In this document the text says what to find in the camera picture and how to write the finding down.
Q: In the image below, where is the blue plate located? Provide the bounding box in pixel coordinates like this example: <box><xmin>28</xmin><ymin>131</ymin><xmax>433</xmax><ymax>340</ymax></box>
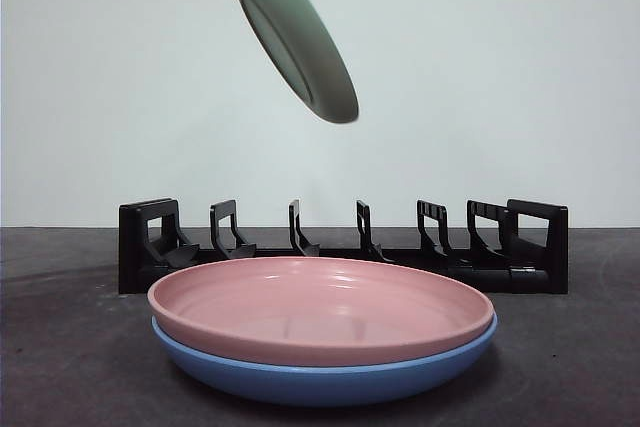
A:
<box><xmin>151</xmin><ymin>314</ymin><xmax>500</xmax><ymax>407</ymax></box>

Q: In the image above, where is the green plate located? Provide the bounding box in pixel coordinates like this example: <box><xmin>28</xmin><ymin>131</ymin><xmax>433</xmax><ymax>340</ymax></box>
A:
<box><xmin>228</xmin><ymin>0</ymin><xmax>360</xmax><ymax>126</ymax></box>

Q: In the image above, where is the black dish rack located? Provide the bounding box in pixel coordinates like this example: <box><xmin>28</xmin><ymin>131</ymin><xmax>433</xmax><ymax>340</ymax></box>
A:
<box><xmin>118</xmin><ymin>197</ymin><xmax>570</xmax><ymax>295</ymax></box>

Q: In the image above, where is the pink plate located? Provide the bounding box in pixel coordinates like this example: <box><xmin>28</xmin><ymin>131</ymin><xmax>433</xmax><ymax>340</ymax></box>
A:
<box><xmin>147</xmin><ymin>256</ymin><xmax>496</xmax><ymax>368</ymax></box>

